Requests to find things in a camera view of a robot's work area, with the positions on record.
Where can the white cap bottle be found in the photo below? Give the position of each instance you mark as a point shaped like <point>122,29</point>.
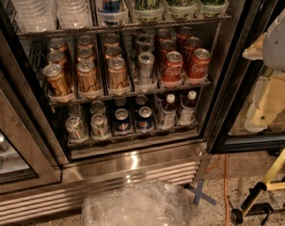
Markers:
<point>167,112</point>
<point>187,108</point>

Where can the red cola can front right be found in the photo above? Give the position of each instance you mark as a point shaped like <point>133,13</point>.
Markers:
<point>198,63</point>

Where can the red cola can front left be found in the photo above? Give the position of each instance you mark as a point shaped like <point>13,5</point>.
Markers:
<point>172,67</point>

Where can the silver slim can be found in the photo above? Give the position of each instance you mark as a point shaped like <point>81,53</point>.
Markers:
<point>145,68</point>
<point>144,47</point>

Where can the white cap bottle right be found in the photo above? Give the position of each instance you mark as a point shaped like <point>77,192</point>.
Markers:
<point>187,108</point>

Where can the wire shelf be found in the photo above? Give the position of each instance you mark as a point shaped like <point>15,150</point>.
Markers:
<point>123,27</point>
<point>108,94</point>

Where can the fridge left glass door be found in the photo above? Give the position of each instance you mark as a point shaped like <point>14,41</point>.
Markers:
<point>25,160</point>

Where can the orange can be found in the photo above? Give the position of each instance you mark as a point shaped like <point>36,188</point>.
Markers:
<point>111,39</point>
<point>85,42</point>
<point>58,44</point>
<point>57,80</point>
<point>87,76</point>
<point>85,54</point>
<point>117,73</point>
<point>112,51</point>
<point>58,57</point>

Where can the green white can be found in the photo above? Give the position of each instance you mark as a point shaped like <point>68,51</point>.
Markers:
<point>75,128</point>
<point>76,110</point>
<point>97,107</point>
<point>99,125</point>

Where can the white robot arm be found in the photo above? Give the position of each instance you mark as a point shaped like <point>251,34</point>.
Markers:
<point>270,46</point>

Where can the blue cola can left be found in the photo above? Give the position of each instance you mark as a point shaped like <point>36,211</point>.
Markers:
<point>122,120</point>

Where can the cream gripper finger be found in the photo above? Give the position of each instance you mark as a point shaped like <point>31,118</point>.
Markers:
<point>254,51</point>

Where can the silver slim can behind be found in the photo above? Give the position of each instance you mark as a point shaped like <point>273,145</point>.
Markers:
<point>144,47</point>

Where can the top wire shelf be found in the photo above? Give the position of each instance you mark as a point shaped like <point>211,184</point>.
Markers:
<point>123,27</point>

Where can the blue cola can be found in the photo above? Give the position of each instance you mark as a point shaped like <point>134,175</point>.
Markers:
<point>144,120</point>
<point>122,120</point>

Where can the green white can front left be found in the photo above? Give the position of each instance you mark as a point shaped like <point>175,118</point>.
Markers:
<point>75,128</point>

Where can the green white can back left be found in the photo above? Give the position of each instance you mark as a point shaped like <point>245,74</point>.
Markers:
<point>76,110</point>

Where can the fridge bottom vent grille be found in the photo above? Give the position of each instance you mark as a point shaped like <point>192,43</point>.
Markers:
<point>91,179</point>

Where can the blue cola can right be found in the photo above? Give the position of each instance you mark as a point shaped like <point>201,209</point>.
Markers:
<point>144,120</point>

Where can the yellow black stand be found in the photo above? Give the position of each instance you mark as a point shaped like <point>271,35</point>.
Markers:
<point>250,207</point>

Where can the left water bottle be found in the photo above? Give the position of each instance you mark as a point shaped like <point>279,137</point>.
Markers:
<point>35,15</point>

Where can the right water bottle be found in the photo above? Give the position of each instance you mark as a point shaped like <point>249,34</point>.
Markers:
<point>73,14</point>

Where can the red cola can back right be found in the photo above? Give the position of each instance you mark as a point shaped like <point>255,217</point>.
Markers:
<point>183,34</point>

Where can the silver slim can front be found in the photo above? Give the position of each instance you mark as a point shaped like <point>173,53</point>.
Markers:
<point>145,68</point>

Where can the red cola can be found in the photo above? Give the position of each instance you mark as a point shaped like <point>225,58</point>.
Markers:
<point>190,45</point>
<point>160,35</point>
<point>172,67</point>
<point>198,63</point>
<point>183,34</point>
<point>165,47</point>

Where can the middle wire shelf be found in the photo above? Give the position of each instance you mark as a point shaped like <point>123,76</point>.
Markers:
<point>108,94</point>

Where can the clear plastic bag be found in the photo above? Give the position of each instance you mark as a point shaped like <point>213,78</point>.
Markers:
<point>147,204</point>

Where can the water bottle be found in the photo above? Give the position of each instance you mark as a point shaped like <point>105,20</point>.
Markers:
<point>35,15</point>
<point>73,14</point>

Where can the white cap bottle left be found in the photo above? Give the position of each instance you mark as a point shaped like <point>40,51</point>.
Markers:
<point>167,112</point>

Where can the red cola can back left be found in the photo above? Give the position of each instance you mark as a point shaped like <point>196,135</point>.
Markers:
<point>160,35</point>

